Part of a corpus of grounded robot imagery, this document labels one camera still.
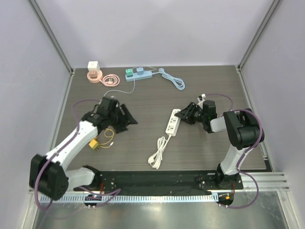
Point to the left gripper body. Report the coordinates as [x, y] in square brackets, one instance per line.
[116, 118]

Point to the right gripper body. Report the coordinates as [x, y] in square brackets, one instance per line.
[191, 113]

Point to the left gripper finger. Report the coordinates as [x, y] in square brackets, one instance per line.
[119, 128]
[128, 118]

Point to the yellow charger with cable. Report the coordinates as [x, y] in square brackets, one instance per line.
[109, 134]

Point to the yellow dual USB adapter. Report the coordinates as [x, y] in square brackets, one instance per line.
[94, 144]

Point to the white power strip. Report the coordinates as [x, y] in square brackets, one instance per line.
[171, 129]

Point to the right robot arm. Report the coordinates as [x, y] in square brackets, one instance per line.
[244, 131]

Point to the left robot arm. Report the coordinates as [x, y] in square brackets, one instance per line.
[49, 174]

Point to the pink round socket base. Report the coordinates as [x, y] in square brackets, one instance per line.
[110, 80]

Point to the green plug adapter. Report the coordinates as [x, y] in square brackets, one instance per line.
[129, 72]

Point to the blue power strip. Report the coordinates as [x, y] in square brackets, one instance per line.
[152, 76]

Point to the white cube adapter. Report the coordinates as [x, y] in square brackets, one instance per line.
[93, 67]

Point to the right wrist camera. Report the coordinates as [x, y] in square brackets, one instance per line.
[201, 97]

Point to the blue charger with white cable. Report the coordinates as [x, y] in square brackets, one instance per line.
[133, 88]

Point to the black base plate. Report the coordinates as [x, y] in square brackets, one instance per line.
[155, 181]

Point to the white cable duct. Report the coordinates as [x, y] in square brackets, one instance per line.
[85, 198]

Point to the aluminium frame rail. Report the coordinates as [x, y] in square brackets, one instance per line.
[263, 181]

